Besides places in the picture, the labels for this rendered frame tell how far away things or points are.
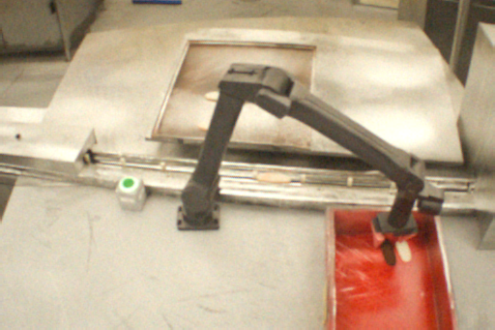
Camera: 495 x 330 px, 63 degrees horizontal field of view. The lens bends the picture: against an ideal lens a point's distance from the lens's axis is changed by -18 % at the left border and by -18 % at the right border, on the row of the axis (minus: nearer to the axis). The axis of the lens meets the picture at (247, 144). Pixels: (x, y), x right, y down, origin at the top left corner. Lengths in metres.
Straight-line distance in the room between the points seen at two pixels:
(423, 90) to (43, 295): 1.44
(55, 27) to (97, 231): 2.83
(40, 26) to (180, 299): 3.25
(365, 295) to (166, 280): 0.51
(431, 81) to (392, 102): 0.22
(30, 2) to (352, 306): 3.53
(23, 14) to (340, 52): 3.00
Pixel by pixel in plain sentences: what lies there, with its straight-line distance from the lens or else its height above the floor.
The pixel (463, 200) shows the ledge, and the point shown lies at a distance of 1.45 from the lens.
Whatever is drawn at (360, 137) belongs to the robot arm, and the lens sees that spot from 1.00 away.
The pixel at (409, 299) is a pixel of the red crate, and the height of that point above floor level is 0.82.
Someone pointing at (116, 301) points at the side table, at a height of 0.82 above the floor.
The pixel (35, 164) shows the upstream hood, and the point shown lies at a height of 0.88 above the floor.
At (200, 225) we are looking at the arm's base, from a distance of 1.31.
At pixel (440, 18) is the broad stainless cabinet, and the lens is 2.99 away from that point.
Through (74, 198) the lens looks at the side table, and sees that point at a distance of 1.51.
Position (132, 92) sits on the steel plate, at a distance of 1.91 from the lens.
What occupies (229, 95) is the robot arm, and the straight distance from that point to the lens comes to 0.99.
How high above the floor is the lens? 1.83
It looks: 40 degrees down
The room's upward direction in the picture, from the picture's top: 2 degrees counter-clockwise
